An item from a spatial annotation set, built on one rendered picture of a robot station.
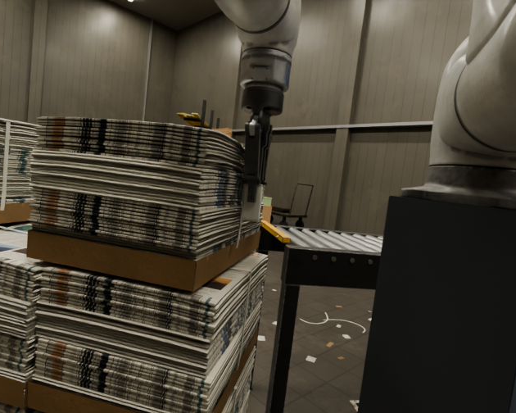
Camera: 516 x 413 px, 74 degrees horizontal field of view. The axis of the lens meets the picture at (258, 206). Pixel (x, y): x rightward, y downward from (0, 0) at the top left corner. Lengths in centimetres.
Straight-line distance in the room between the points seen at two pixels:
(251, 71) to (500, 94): 37
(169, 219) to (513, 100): 41
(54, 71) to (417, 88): 1024
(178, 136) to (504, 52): 38
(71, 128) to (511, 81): 55
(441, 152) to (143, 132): 45
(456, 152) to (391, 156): 674
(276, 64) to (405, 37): 737
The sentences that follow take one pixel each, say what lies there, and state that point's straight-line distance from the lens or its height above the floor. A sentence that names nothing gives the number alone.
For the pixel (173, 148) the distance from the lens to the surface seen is 49.
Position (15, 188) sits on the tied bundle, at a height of 92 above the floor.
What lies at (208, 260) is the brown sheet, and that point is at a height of 87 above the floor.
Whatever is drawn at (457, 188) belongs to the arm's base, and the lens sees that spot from 59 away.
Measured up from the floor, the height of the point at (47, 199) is 93.
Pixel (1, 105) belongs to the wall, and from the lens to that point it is 1243.
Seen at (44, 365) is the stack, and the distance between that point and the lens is 66.
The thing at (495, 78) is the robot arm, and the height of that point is 112.
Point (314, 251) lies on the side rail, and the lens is 112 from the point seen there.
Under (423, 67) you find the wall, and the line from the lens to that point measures 755.
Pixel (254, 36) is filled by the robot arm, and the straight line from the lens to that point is 61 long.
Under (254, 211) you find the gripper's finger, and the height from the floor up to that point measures 94.
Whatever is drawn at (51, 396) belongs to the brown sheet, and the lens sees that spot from 67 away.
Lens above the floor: 100
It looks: 4 degrees down
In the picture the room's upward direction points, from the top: 7 degrees clockwise
